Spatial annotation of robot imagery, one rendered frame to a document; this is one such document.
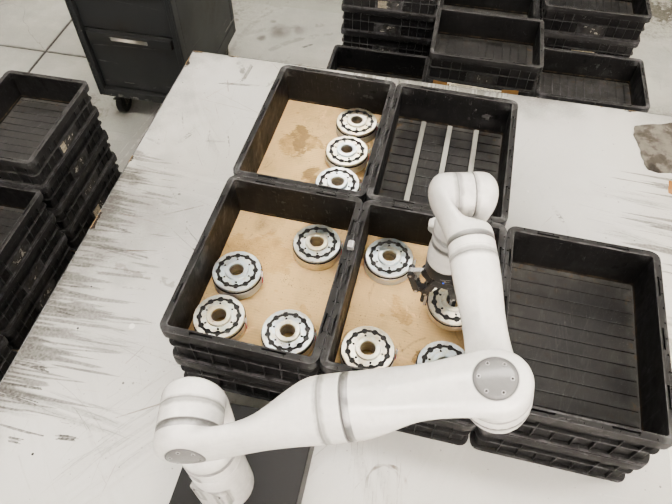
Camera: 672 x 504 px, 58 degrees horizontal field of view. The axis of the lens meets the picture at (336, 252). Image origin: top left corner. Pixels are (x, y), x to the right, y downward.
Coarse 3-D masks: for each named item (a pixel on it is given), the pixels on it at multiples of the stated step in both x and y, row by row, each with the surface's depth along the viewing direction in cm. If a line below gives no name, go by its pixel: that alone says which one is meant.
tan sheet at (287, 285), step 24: (240, 216) 137; (264, 216) 137; (240, 240) 133; (264, 240) 133; (288, 240) 133; (264, 264) 129; (288, 264) 129; (336, 264) 130; (264, 288) 126; (288, 288) 126; (312, 288) 126; (264, 312) 122; (312, 312) 122; (288, 336) 119
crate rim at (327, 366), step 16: (368, 208) 126; (384, 208) 126; (400, 208) 127; (416, 208) 126; (496, 224) 124; (352, 256) 118; (336, 304) 112; (336, 320) 110; (336, 368) 106; (352, 368) 104
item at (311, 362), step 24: (312, 192) 128; (216, 216) 124; (192, 264) 117; (336, 288) 114; (168, 312) 111; (168, 336) 109; (192, 336) 108; (216, 336) 108; (288, 360) 105; (312, 360) 105
